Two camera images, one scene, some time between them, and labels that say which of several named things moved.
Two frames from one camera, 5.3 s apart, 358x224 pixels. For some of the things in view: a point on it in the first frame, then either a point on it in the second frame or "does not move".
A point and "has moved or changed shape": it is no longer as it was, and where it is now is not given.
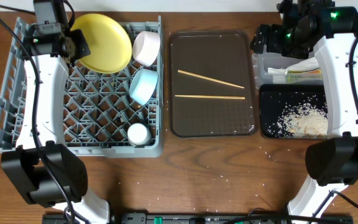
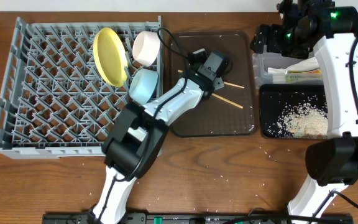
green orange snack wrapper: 304,76 does not move
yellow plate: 110,50 has moved or changed shape
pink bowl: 146,47 does not move
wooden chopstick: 241,98 has moved or changed shape
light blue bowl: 142,86 does not move
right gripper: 274,32 does not move
